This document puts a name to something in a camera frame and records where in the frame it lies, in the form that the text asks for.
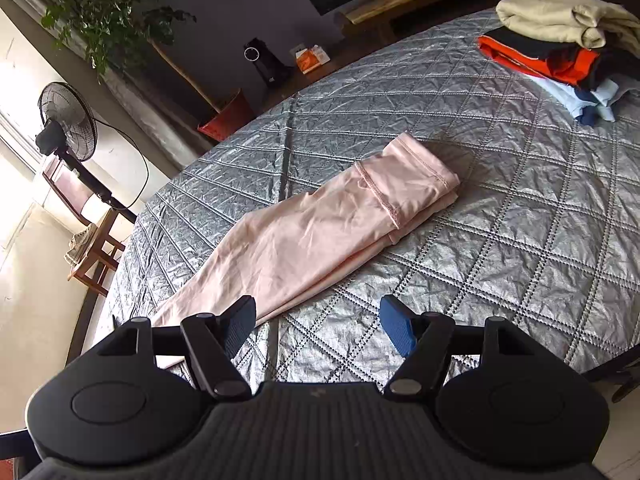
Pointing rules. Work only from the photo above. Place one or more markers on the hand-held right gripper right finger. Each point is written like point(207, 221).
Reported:
point(397, 325)

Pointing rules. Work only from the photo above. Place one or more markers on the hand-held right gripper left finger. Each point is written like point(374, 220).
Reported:
point(240, 327)

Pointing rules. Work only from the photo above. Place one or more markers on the pink pants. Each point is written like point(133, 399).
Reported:
point(325, 225)

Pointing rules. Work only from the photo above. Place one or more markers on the silver quilted blanket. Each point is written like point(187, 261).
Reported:
point(500, 235)

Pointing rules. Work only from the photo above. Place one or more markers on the wooden chair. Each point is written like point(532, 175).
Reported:
point(100, 245)

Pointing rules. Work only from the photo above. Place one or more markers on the white lace cloth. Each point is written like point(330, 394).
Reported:
point(80, 247)

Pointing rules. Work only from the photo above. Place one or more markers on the red plant pot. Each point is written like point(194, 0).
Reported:
point(225, 120)

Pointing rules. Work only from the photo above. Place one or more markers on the grey curtain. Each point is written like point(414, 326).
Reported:
point(150, 110)

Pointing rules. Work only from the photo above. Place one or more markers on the dark wooden low cabinet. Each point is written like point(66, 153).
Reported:
point(320, 80)

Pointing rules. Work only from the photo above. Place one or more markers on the black round-dial appliance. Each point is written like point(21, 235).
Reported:
point(265, 67)

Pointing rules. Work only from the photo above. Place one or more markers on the black standing fan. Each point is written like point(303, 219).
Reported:
point(65, 120)

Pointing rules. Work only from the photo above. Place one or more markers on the orange tissue box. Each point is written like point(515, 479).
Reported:
point(310, 62)

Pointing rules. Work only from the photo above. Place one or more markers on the dark blue folded garment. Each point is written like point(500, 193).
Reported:
point(592, 117)

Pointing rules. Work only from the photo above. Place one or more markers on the light blue folded garment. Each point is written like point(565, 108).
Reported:
point(565, 92)

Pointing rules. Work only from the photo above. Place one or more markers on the light wooden television stand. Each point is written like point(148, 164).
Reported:
point(400, 0)

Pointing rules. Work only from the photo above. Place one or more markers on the beige folded garment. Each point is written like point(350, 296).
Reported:
point(545, 15)

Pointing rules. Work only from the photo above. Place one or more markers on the green potted tree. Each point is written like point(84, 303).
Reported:
point(100, 0)

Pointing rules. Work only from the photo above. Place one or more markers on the white wall socket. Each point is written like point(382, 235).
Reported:
point(298, 48)

